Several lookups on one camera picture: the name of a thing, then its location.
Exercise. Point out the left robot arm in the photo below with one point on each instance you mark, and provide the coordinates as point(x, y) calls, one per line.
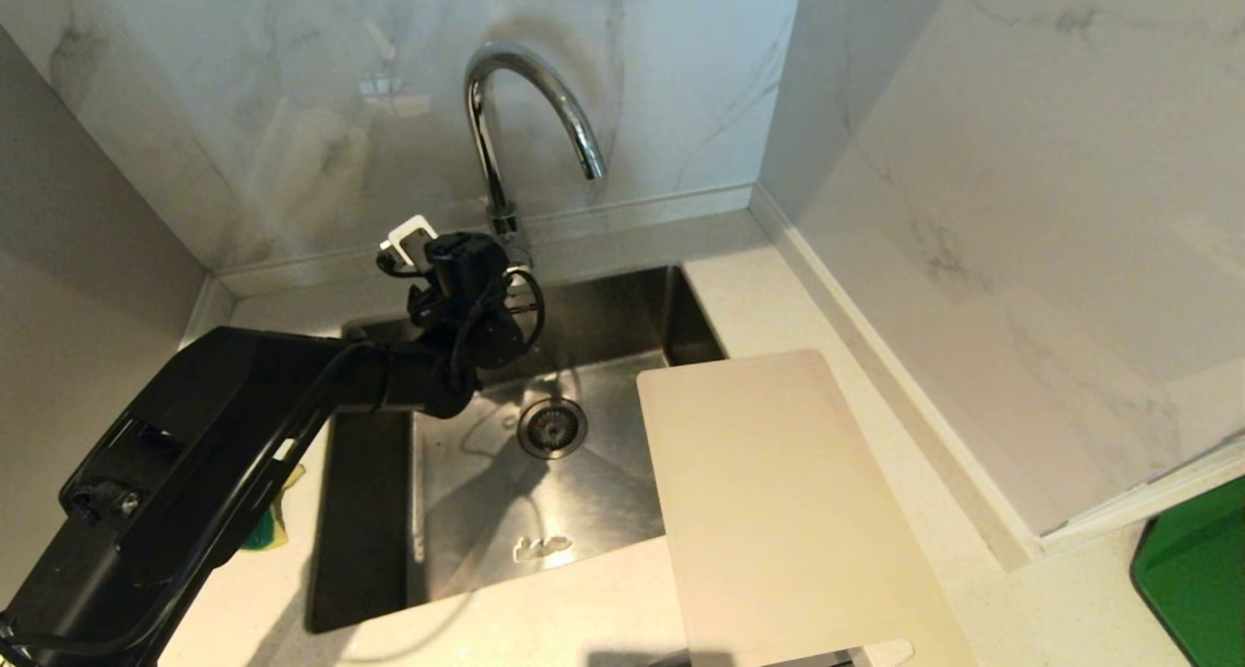
point(224, 424)

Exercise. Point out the white plastic cutting board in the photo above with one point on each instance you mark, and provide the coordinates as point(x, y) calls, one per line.
point(778, 511)

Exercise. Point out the stainless steel sink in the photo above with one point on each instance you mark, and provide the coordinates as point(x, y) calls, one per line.
point(506, 511)

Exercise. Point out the yellow green sponge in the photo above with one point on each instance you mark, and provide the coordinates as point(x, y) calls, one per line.
point(276, 526)

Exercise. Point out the chrome gooseneck faucet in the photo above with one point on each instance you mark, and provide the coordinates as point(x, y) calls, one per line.
point(483, 132)

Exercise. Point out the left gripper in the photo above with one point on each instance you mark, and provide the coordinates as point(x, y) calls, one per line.
point(469, 261)

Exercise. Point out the green plastic tray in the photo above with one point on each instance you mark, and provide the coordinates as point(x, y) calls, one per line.
point(1201, 575)

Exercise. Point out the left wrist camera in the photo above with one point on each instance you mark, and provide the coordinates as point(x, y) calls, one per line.
point(412, 238)

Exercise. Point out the metal sink drain strainer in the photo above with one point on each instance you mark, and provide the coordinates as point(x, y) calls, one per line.
point(551, 427)

